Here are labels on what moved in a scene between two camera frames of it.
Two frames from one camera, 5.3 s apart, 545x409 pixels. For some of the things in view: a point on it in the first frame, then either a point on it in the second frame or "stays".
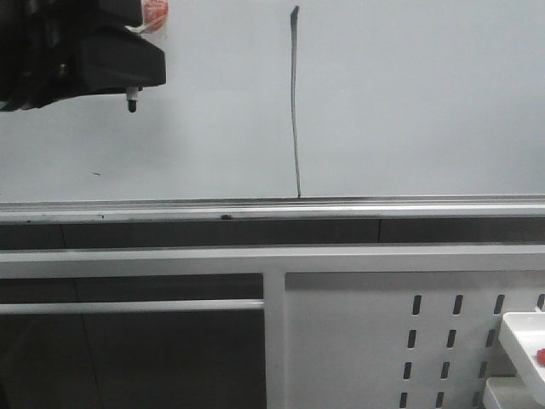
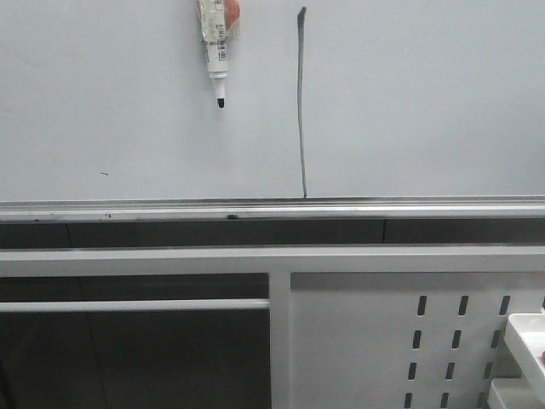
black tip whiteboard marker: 132,95 -> 212,14
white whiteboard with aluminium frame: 301,111 stays
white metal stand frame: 378,327 stays
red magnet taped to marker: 156,14 -> 232,13
